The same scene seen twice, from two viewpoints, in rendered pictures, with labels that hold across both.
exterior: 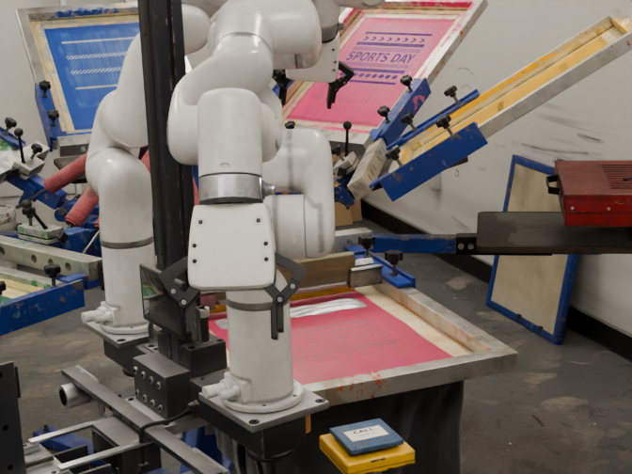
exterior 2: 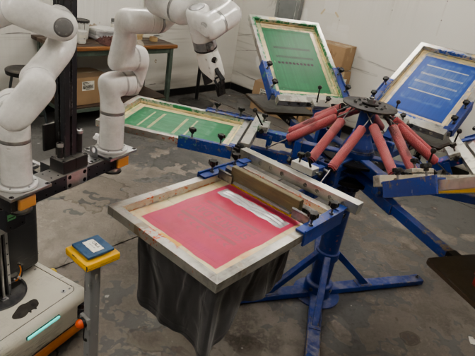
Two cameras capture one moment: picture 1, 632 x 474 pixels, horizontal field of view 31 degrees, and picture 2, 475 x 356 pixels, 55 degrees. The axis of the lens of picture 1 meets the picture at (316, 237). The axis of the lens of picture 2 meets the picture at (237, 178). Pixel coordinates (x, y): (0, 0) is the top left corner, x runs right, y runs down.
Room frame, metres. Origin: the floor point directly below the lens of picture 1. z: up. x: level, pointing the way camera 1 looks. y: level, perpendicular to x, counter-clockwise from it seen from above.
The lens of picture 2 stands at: (1.54, -1.37, 1.90)
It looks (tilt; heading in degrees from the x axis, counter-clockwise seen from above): 25 degrees down; 58
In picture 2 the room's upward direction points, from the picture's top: 10 degrees clockwise
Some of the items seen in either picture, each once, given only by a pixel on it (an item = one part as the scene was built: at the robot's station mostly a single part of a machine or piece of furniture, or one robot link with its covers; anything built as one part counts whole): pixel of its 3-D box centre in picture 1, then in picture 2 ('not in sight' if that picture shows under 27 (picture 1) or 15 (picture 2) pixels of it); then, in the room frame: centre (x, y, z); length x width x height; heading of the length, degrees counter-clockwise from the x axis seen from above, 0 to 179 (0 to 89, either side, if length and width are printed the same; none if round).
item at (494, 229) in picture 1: (405, 241); (427, 234); (3.27, -0.27, 0.91); 1.34 x 0.40 x 0.08; 81
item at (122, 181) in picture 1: (122, 197); (115, 92); (1.98, 0.34, 1.37); 0.13 x 0.10 x 0.16; 23
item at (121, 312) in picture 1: (123, 284); (109, 129); (1.97, 0.35, 1.21); 0.16 x 0.13 x 0.15; 125
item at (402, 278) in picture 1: (380, 276); (319, 224); (2.72, -0.16, 0.98); 0.30 x 0.05 x 0.07; 21
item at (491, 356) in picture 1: (311, 323); (231, 212); (2.39, 0.02, 0.97); 0.79 x 0.58 x 0.04; 21
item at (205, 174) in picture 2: not in sight; (223, 172); (2.52, 0.36, 0.98); 0.30 x 0.05 x 0.07; 21
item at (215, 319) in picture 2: not in sight; (251, 289); (2.42, -0.20, 0.74); 0.46 x 0.04 x 0.42; 21
